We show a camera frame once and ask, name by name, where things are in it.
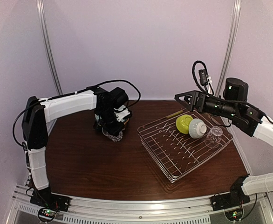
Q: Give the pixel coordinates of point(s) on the black square floral plate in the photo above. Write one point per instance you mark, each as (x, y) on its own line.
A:
(97, 126)

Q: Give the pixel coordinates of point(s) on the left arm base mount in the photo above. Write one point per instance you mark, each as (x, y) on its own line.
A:
(45, 198)

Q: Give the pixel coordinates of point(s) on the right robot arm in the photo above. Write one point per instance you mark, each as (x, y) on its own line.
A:
(248, 118)

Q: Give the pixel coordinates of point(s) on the chrome wire dish rack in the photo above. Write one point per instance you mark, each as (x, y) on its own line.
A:
(178, 154)

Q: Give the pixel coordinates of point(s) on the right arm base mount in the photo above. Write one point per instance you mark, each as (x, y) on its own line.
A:
(226, 201)

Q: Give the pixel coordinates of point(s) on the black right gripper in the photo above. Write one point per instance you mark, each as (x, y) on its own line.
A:
(195, 95)

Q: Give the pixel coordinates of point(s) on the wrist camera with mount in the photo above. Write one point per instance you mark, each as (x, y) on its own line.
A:
(206, 81)
(122, 114)

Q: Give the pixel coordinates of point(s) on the lime green bowl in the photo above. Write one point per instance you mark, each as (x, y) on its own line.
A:
(183, 122)

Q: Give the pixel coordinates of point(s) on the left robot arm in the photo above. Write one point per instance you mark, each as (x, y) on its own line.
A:
(41, 116)

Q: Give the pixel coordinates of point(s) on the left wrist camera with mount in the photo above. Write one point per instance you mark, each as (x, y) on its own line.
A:
(122, 114)

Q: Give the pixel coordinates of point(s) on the front aluminium rail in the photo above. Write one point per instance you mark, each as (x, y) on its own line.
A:
(81, 210)

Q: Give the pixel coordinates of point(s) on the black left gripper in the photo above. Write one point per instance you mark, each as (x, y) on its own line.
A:
(113, 131)

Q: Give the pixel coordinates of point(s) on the right aluminium frame post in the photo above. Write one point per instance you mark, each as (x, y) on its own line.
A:
(236, 12)

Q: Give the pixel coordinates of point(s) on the white grid pattern bowl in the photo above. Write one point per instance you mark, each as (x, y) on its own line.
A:
(197, 128)

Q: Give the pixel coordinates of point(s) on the blue polka dot plate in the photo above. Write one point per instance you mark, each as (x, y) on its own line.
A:
(124, 121)

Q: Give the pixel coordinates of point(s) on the aluminium frame post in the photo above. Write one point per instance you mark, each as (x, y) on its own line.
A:
(47, 45)
(236, 12)

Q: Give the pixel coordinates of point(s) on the left aluminium frame post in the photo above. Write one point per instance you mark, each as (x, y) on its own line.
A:
(47, 45)

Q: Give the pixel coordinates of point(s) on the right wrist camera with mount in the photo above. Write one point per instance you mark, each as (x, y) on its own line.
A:
(206, 81)

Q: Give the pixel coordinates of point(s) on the clear glass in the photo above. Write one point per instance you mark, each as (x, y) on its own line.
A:
(112, 137)
(213, 137)

